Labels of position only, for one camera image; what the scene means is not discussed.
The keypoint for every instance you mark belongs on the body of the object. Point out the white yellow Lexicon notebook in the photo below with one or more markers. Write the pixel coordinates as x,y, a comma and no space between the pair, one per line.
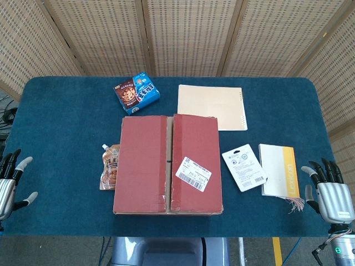
277,171

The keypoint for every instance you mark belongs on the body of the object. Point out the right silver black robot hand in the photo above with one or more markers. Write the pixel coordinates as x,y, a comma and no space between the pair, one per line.
335,199

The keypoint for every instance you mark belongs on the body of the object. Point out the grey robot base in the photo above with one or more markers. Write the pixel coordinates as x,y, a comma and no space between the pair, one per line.
166,252

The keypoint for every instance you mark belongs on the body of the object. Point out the white papers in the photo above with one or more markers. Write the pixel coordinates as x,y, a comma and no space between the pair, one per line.
244,166

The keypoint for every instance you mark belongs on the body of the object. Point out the blue felt table cover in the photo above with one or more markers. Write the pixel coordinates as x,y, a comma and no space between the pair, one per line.
69,124

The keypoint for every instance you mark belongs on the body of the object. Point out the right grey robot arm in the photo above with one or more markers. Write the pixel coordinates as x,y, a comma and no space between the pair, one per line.
344,249

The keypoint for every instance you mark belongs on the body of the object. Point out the metal table leg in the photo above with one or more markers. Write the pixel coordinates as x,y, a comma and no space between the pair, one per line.
242,252

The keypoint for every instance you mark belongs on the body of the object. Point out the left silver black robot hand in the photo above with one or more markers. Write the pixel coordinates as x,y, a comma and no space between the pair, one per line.
7,191

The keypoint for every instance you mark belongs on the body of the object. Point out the red cardboard shipping box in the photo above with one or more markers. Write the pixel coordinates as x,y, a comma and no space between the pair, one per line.
141,166

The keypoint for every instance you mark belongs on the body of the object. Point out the blue chocolate snack box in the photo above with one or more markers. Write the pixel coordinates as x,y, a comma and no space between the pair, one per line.
137,92

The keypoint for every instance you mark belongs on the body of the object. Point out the wicker folding screen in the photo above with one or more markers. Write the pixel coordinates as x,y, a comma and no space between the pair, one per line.
191,36

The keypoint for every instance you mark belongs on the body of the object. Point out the brown drink pouch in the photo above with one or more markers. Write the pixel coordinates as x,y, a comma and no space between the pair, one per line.
110,171

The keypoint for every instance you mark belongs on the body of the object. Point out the beige paper folder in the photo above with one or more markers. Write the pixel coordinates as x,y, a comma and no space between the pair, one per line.
210,105

